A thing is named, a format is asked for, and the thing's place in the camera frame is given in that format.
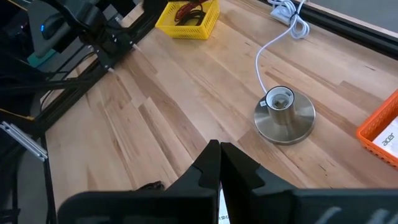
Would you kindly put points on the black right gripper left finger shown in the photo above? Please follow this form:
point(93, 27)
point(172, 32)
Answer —
point(140, 208)

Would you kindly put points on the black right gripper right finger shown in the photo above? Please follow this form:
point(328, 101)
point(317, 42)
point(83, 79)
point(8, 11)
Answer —
point(280, 208)

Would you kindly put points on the white stylus box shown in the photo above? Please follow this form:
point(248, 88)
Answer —
point(224, 211)

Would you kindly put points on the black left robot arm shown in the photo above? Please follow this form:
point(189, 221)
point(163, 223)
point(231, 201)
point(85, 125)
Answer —
point(93, 18)

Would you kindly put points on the brushed metal lamp base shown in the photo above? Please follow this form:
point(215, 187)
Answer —
point(286, 127)

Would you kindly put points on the orange plastic basket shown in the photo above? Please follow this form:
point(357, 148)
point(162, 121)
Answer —
point(367, 137)

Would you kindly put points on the silver aluminium extrusion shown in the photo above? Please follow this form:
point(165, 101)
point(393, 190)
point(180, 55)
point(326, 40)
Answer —
point(21, 140)

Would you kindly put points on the yellow plastic basket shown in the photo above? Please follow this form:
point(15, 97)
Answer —
point(186, 32)

